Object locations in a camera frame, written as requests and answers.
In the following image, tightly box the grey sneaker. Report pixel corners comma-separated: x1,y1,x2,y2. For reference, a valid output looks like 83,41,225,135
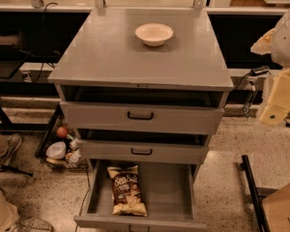
0,133,21,165
8,217,53,232

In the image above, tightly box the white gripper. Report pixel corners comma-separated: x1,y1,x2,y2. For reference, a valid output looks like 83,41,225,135
250,28,290,126

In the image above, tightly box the khaki trouser leg lower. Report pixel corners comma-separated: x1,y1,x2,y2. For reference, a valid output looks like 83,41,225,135
0,190,18,232

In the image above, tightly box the red apple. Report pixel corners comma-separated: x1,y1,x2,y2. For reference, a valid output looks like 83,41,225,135
56,127,69,138

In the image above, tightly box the grey top drawer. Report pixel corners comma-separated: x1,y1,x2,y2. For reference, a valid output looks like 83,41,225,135
60,101,223,134

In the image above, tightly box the brown chip bag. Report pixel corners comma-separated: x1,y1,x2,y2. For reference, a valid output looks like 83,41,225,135
107,165,148,217

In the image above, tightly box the black cable left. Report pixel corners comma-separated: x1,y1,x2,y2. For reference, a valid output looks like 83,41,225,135
18,1,63,83

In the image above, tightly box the black metal bar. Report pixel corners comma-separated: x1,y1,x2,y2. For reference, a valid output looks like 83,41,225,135
241,155,270,232

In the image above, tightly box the grey drawer cabinet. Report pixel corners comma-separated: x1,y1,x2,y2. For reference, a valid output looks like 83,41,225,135
47,7,235,232

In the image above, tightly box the cardboard box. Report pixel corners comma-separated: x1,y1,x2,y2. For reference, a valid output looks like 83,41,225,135
262,183,290,232

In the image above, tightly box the black power adapter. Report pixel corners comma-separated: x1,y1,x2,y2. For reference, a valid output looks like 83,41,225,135
250,66,270,76

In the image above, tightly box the grey middle drawer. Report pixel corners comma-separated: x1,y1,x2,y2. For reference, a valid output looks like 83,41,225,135
76,139,209,164

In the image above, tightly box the grey sneaker lower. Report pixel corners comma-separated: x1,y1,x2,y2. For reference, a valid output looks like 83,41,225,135
8,217,53,232

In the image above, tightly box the grey drawer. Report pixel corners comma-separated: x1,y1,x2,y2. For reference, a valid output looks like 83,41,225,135
74,159,206,232
60,101,223,134
76,139,209,164

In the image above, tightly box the grey sneaker upper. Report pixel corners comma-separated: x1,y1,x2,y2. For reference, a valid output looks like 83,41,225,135
0,133,21,165

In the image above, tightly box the grey bottom drawer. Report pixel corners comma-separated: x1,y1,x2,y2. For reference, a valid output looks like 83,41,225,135
74,159,206,232

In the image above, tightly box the white ceramic bowl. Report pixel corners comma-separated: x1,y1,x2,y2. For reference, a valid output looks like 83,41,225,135
135,23,173,47

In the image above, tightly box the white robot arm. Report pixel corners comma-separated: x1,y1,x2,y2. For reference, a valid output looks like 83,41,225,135
250,8,290,126

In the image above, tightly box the white bowl in basket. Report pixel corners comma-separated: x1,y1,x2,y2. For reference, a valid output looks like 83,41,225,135
46,141,66,160

